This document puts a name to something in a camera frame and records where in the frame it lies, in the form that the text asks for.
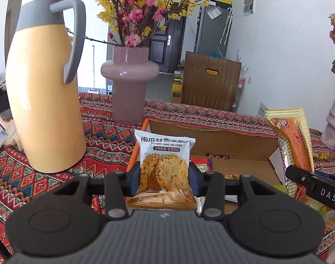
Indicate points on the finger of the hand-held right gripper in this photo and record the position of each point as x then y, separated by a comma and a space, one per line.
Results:
298, 174

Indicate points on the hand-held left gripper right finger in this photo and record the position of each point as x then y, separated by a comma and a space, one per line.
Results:
194, 178

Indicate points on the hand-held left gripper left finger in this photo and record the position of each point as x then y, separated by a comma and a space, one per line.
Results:
134, 180

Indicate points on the oat cookie snack packet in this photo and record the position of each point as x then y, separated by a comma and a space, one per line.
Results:
162, 170

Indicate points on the long orange snack packet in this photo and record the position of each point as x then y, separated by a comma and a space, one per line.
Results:
296, 143

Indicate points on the red cardboard box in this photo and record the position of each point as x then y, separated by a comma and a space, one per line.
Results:
225, 145

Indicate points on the scattered yellow petals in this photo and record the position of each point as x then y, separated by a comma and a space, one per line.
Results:
320, 156

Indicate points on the red patterned tablecloth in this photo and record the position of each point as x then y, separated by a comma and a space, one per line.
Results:
101, 143

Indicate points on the textured pink vase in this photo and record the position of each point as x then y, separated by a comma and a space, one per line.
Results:
333, 126

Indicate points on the smooth pink vase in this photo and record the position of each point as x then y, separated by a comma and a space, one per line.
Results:
129, 99

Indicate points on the wooden chair back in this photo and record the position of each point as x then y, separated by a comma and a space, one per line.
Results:
211, 93

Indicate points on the white floor mop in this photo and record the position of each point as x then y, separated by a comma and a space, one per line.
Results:
93, 89

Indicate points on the yellow thermos jug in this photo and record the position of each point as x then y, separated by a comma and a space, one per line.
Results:
46, 101

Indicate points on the dark brown door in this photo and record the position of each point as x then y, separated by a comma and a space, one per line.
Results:
159, 52

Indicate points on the beige crumpled cloth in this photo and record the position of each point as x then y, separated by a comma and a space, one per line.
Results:
11, 134

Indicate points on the grey refrigerator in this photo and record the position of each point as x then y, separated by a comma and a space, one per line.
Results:
208, 38

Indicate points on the white folded umbrella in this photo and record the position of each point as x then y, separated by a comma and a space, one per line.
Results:
227, 24

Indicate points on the white paper note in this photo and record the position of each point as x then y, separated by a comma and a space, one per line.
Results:
214, 13

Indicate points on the pink yellow blossom branches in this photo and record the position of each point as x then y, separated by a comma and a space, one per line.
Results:
134, 13

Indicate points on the yellow dark box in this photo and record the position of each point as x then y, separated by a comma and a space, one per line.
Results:
222, 2

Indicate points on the white wall panel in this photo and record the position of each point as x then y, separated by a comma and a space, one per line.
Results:
250, 7

